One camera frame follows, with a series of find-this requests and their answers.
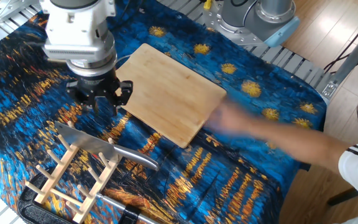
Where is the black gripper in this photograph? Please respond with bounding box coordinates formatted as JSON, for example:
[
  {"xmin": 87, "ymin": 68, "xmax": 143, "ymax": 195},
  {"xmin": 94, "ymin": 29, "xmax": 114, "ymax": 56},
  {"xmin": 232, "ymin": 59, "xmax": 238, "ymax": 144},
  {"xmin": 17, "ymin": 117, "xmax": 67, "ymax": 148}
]
[{"xmin": 65, "ymin": 68, "xmax": 134, "ymax": 116}]

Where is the steel cleaver knife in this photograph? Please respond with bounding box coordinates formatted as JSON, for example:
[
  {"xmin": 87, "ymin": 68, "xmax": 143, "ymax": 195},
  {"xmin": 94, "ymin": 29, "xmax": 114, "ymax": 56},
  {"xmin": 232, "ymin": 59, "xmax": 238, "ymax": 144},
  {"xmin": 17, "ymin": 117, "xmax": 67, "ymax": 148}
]
[{"xmin": 53, "ymin": 121, "xmax": 160, "ymax": 172}]

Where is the wooden cutting board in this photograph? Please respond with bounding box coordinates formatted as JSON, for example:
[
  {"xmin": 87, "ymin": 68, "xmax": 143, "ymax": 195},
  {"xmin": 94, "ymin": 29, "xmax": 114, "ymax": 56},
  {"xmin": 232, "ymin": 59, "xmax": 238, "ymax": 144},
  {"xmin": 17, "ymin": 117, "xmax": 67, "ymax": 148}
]
[{"xmin": 115, "ymin": 42, "xmax": 227, "ymax": 149}]

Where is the person's bare forearm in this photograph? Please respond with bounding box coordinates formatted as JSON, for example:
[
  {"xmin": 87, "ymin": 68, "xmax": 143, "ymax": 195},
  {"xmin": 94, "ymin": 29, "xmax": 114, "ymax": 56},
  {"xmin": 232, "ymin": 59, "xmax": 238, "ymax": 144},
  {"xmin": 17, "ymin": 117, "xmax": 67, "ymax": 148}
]
[{"xmin": 253, "ymin": 119, "xmax": 351, "ymax": 174}]

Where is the person's hand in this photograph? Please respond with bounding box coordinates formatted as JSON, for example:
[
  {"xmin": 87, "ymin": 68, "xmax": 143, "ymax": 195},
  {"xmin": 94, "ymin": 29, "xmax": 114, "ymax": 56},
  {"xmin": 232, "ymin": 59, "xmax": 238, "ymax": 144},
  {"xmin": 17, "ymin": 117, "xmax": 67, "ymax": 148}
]
[{"xmin": 205, "ymin": 99, "xmax": 260, "ymax": 135}]

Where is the wooden peg rack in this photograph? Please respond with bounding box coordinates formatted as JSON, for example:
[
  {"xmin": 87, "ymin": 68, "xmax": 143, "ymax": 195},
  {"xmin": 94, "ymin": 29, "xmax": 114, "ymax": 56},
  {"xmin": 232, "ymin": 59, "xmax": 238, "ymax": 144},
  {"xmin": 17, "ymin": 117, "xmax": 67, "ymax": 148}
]
[{"xmin": 25, "ymin": 120, "xmax": 124, "ymax": 224}]

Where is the aluminium plate with holes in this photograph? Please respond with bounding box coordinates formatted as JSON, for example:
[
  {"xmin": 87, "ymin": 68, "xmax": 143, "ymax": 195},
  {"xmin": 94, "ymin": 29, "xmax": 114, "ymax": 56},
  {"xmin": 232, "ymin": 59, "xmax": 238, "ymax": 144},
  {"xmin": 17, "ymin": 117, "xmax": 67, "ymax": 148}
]
[{"xmin": 0, "ymin": 0, "xmax": 39, "ymax": 24}]

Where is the starry night print tablecloth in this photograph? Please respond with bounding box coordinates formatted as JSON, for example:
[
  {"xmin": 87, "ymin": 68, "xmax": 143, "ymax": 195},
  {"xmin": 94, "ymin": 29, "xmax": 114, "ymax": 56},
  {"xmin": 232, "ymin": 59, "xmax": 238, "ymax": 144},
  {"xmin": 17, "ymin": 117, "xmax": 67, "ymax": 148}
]
[{"xmin": 0, "ymin": 0, "xmax": 328, "ymax": 224}]

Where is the black C-clamp with steel screw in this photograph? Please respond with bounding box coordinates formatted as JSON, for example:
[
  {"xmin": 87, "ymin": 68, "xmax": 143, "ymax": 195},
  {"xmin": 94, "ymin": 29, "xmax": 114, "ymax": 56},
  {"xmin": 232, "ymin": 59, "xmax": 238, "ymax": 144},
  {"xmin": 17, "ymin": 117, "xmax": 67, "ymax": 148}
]
[{"xmin": 17, "ymin": 170, "xmax": 161, "ymax": 224}]

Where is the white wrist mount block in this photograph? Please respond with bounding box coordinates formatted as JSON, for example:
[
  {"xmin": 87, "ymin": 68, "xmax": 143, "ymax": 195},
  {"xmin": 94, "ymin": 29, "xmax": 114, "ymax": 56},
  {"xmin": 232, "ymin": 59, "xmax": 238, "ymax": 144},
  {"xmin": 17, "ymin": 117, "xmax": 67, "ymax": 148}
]
[{"xmin": 39, "ymin": 0, "xmax": 117, "ymax": 62}]

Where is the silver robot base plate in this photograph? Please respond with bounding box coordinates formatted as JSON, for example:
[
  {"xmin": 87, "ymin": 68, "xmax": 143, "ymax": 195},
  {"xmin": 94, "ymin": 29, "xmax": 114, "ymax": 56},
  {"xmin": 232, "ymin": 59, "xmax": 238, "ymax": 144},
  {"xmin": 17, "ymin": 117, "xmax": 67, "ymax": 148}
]
[{"xmin": 202, "ymin": 0, "xmax": 273, "ymax": 47}]

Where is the black floor cable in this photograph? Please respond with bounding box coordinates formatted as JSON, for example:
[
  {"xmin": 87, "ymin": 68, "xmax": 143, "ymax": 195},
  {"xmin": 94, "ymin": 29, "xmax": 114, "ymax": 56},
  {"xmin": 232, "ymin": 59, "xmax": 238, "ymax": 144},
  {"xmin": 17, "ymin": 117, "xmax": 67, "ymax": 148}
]
[
  {"xmin": 328, "ymin": 45, "xmax": 358, "ymax": 75},
  {"xmin": 323, "ymin": 11, "xmax": 358, "ymax": 71}
]

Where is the aluminium frame post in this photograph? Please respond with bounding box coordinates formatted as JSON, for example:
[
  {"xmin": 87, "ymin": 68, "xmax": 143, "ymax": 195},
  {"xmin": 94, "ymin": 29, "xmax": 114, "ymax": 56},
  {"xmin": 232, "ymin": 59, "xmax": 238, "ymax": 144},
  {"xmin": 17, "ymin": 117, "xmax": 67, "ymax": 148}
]
[{"xmin": 321, "ymin": 27, "xmax": 358, "ymax": 98}]

